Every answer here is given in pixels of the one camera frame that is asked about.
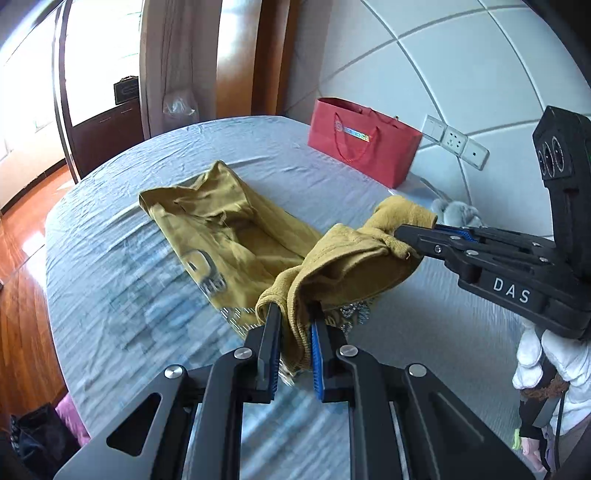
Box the red paper gift bag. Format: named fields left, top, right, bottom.
left=308, top=97, right=423, bottom=189

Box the white wall socket panel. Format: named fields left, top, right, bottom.
left=422, top=115, right=490, bottom=171

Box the mustard yellow t-shirt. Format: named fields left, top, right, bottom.
left=138, top=161, right=437, bottom=384

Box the white gloved right hand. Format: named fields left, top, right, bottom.
left=512, top=326, right=590, bottom=435

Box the clear plastic bag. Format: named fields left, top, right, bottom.
left=162, top=89, right=198, bottom=118

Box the beige curtain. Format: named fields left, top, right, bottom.
left=139, top=1, right=221, bottom=139

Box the blue striped bed sheet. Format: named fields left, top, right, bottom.
left=45, top=117, right=522, bottom=442

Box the grey plush toy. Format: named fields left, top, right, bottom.
left=431, top=199, right=484, bottom=228

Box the dark wooden cabinet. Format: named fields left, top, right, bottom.
left=71, top=76, right=144, bottom=179

